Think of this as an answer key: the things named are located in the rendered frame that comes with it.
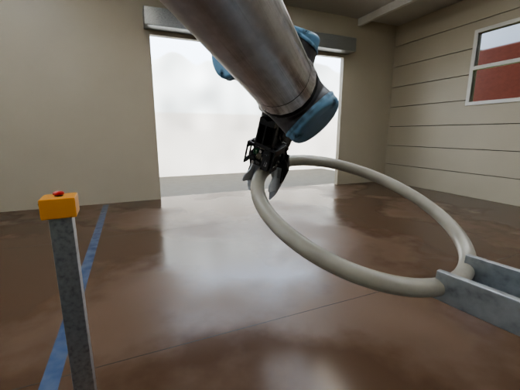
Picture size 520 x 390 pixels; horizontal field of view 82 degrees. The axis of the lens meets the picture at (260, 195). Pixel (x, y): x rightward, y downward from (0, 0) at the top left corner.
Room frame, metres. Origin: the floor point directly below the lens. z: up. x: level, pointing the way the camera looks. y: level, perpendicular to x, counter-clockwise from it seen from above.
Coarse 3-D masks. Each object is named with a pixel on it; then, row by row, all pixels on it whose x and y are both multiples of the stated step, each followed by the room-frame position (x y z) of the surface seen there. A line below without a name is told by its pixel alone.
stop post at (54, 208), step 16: (48, 208) 1.10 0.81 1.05; (64, 208) 1.13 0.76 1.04; (64, 224) 1.14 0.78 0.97; (64, 240) 1.14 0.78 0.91; (64, 256) 1.13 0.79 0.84; (64, 272) 1.13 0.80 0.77; (80, 272) 1.19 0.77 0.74; (64, 288) 1.13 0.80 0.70; (80, 288) 1.15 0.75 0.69; (64, 304) 1.12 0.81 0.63; (80, 304) 1.15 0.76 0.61; (64, 320) 1.12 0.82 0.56; (80, 320) 1.14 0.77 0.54; (80, 336) 1.14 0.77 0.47; (80, 352) 1.14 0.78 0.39; (80, 368) 1.13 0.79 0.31; (80, 384) 1.13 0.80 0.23; (96, 384) 1.22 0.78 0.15
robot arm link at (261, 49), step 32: (160, 0) 0.25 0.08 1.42; (192, 0) 0.24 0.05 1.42; (224, 0) 0.24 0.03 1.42; (256, 0) 0.26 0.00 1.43; (192, 32) 0.28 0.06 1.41; (224, 32) 0.27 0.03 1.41; (256, 32) 0.28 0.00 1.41; (288, 32) 0.32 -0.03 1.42; (224, 64) 0.32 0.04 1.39; (256, 64) 0.31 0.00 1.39; (288, 64) 0.34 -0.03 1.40; (256, 96) 0.38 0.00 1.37; (288, 96) 0.38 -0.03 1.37; (320, 96) 0.43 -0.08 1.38; (288, 128) 0.45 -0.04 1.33; (320, 128) 0.48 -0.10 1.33
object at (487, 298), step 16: (448, 272) 0.44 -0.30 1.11; (480, 272) 0.49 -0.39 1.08; (496, 272) 0.47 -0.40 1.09; (512, 272) 0.46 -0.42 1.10; (448, 288) 0.43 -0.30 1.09; (464, 288) 0.42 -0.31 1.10; (480, 288) 0.40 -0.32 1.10; (496, 288) 0.47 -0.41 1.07; (512, 288) 0.45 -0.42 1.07; (448, 304) 0.43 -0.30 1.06; (464, 304) 0.41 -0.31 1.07; (480, 304) 0.40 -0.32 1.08; (496, 304) 0.38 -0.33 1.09; (512, 304) 0.37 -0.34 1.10; (496, 320) 0.38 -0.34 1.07; (512, 320) 0.37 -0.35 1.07
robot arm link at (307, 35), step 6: (300, 30) 0.58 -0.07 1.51; (306, 30) 0.59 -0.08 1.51; (300, 36) 0.58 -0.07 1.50; (306, 36) 0.58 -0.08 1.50; (312, 36) 0.59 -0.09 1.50; (318, 36) 0.61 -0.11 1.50; (306, 42) 0.59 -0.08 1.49; (312, 42) 0.59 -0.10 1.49; (318, 42) 0.61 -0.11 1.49; (306, 48) 0.59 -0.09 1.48; (312, 48) 0.60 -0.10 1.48; (306, 54) 0.60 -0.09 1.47; (312, 54) 0.61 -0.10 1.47; (312, 60) 0.61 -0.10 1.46
